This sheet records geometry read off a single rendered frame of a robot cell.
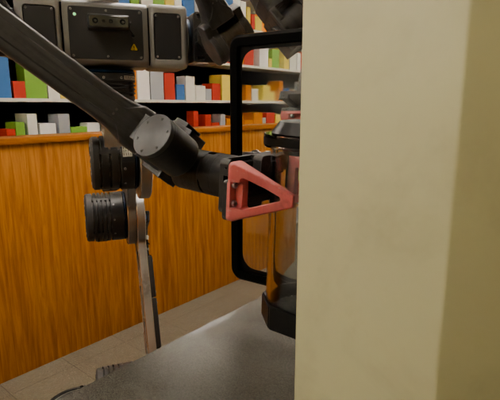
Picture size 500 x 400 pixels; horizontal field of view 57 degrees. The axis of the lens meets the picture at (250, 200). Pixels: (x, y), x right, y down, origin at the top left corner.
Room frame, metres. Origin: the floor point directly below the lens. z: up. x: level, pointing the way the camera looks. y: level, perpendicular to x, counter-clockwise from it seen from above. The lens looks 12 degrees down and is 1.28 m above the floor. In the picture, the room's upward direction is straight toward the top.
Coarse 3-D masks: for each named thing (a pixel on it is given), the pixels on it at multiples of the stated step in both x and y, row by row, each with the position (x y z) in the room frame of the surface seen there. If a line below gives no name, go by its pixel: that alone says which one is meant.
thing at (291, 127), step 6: (282, 120) 0.52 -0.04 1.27; (288, 120) 0.52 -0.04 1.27; (294, 120) 0.53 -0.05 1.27; (300, 120) 0.53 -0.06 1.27; (276, 126) 0.51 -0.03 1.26; (282, 126) 0.50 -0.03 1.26; (288, 126) 0.49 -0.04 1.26; (294, 126) 0.48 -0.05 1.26; (276, 132) 0.50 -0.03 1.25; (282, 132) 0.49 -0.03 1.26; (288, 132) 0.48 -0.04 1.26; (294, 132) 0.48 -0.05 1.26
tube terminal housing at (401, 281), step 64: (320, 0) 0.33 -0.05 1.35; (384, 0) 0.30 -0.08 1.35; (448, 0) 0.28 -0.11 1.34; (320, 64) 0.33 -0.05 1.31; (384, 64) 0.30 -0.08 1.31; (448, 64) 0.27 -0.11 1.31; (320, 128) 0.33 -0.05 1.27; (384, 128) 0.30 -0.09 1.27; (448, 128) 0.27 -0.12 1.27; (320, 192) 0.33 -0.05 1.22; (384, 192) 0.30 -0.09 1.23; (448, 192) 0.27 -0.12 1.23; (320, 256) 0.33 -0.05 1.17; (384, 256) 0.29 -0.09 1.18; (448, 256) 0.27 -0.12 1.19; (320, 320) 0.32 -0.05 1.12; (384, 320) 0.29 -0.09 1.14; (448, 320) 0.27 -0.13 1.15; (320, 384) 0.32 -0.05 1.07; (384, 384) 0.29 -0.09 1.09; (448, 384) 0.27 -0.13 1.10
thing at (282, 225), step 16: (272, 160) 0.50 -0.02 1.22; (288, 160) 0.48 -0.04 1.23; (272, 176) 0.50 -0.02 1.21; (288, 176) 0.48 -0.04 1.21; (272, 224) 0.50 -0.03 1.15; (288, 224) 0.48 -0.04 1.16; (272, 240) 0.50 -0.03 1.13; (288, 240) 0.48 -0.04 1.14; (272, 256) 0.50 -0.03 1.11; (288, 256) 0.48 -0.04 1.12; (272, 272) 0.50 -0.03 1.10; (288, 272) 0.48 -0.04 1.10; (272, 288) 0.50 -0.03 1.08; (288, 288) 0.48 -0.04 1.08; (272, 304) 0.50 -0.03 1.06; (288, 304) 0.48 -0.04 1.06
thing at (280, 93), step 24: (264, 48) 0.72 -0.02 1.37; (288, 48) 0.70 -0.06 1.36; (264, 72) 0.72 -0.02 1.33; (288, 72) 0.70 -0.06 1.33; (264, 96) 0.72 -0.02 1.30; (288, 96) 0.70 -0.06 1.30; (264, 120) 0.72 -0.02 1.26; (264, 216) 0.72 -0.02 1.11; (264, 240) 0.72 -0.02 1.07; (264, 264) 0.72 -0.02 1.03
